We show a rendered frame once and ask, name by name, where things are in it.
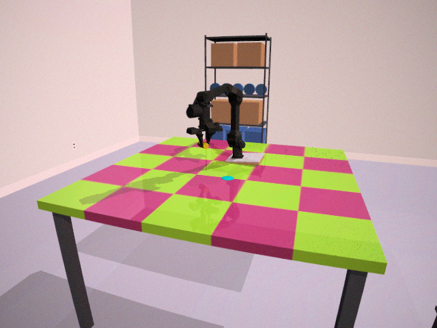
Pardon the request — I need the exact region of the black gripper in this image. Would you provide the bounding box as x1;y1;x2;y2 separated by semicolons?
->
186;116;223;146

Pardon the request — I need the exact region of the yellow cylinder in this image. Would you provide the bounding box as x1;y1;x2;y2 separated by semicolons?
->
197;141;209;149

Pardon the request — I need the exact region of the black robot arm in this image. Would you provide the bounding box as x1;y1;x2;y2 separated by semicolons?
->
186;83;246;159

